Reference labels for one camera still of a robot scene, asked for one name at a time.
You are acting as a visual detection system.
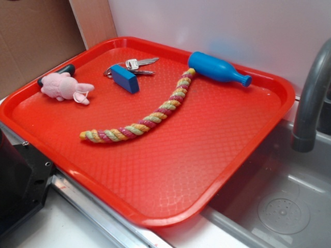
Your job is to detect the pink plush bunny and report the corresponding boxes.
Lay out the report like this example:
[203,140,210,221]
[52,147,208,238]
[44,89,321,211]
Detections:
[41,72,95,105]

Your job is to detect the red plastic tray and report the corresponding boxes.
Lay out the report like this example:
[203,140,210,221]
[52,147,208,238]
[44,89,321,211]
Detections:
[1,37,295,227]

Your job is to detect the blue rectangular block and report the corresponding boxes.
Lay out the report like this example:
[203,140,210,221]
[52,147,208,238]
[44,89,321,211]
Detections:
[110,65,140,94]

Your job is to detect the blue plastic bottle toy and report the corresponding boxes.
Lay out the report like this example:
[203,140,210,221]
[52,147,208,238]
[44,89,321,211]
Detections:
[188,52,252,87]

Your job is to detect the grey plastic sink basin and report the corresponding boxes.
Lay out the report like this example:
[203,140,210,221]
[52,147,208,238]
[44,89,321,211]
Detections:
[202,121,330,247]

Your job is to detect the grey sink faucet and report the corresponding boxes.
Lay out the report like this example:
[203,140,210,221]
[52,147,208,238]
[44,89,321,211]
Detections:
[291,39,330,152]

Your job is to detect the brown cardboard panel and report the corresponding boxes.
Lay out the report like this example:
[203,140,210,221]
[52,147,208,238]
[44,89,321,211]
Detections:
[1,1,117,98]

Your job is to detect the multicolour braided rope toy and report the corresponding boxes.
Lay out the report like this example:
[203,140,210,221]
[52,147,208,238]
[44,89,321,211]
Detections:
[79,68,195,144]

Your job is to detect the silver keys on ring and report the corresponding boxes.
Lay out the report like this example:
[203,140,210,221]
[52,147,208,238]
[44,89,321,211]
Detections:
[116,57,159,75]

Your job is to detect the black handle behind tray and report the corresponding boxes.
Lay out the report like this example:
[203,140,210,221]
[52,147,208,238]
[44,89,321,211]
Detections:
[37,64,76,87]

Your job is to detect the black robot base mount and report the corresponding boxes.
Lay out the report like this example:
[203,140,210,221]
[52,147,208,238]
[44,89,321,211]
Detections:
[1,132,55,237]

